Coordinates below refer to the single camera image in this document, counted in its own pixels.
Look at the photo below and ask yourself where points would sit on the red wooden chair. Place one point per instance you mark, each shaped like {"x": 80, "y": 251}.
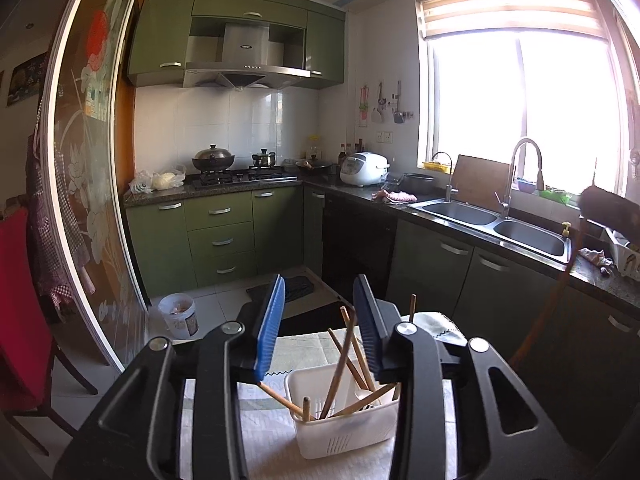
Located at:
{"x": 28, "y": 348}

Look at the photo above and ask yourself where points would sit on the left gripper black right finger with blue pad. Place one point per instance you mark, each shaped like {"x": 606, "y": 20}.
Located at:
{"x": 463, "y": 412}

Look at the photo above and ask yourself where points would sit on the green kitchen cabinets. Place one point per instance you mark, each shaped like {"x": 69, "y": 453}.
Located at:
{"x": 205, "y": 236}

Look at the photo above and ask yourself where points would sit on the white rice cooker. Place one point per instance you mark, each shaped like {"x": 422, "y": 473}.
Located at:
{"x": 364, "y": 169}

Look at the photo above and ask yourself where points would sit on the black wok with lid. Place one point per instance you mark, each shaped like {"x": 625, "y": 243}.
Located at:
{"x": 213, "y": 159}

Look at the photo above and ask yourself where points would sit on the dark floor mat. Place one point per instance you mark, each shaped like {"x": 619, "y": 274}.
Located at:
{"x": 295, "y": 288}

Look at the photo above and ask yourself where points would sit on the black gas stove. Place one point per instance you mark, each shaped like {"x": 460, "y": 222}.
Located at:
{"x": 216, "y": 179}

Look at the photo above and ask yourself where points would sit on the wooden cutting board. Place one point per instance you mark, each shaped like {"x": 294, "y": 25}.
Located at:
{"x": 480, "y": 182}

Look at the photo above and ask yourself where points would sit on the glass sliding door floral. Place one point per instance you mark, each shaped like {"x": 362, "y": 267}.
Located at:
{"x": 79, "y": 148}

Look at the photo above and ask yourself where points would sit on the white plastic bucket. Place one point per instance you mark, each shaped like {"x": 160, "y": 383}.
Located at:
{"x": 179, "y": 314}

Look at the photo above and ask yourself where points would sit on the steel range hood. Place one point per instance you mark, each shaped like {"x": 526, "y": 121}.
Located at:
{"x": 243, "y": 54}

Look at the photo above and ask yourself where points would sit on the white plastic bag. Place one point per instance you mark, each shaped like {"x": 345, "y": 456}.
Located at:
{"x": 146, "y": 182}

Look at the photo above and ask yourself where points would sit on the pink dish cloth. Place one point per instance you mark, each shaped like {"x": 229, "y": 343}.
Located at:
{"x": 395, "y": 198}

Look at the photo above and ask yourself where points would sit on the steel double sink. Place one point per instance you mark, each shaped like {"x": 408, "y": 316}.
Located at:
{"x": 507, "y": 230}

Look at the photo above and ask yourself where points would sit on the window roller blind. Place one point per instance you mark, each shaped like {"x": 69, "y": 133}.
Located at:
{"x": 438, "y": 18}

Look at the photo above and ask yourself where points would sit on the checkered hanging cloth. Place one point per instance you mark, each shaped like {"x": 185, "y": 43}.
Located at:
{"x": 50, "y": 276}

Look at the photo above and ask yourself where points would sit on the white patterned tablecloth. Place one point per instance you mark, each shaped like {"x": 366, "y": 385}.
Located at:
{"x": 283, "y": 434}

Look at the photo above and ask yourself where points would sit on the small steel pot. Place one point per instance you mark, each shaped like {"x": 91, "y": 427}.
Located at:
{"x": 264, "y": 159}

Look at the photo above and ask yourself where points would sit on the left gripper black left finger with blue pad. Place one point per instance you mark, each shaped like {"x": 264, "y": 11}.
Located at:
{"x": 134, "y": 431}

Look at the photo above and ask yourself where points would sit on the wooden chopstick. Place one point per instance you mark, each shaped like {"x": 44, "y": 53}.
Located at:
{"x": 281, "y": 399}
{"x": 350, "y": 365}
{"x": 362, "y": 403}
{"x": 338, "y": 372}
{"x": 365, "y": 372}

